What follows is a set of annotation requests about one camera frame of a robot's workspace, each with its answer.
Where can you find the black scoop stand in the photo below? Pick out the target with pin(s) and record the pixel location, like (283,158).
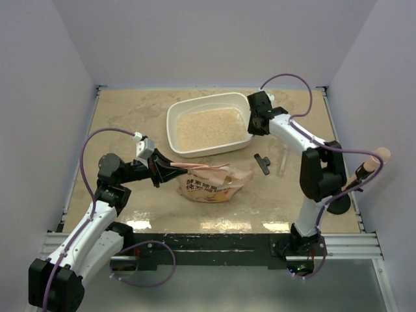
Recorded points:
(338,205)

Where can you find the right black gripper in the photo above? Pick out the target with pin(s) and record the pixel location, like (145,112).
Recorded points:
(253,130)

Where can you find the clear plastic tube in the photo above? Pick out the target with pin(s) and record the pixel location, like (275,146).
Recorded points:
(283,162)

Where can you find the white litter box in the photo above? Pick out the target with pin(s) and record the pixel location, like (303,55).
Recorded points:
(209,125)

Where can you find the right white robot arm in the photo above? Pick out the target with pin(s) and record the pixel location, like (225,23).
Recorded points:
(322,171)

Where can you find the beige litter scoop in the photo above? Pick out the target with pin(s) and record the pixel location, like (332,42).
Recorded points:
(367,168)

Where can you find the black bag clip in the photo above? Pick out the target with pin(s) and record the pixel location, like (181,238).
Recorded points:
(263,163)

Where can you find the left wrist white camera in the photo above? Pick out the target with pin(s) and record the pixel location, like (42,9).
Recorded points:
(144,148)

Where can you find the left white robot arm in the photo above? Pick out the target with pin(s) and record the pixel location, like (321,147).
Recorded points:
(58,282)

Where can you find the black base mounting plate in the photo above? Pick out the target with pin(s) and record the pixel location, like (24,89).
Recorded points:
(152,250)

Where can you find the orange cat litter bag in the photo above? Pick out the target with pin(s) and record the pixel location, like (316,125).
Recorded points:
(210,184)

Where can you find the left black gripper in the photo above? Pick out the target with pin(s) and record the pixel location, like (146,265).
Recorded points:
(160,169)

